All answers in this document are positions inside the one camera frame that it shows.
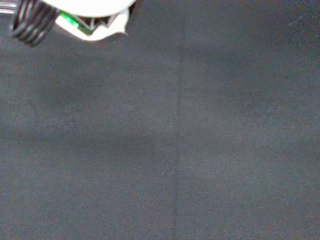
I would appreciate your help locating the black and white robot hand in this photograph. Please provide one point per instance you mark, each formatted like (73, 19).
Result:
(100, 7)

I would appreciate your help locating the black bench cloth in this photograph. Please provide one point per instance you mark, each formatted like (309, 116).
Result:
(160, 140)

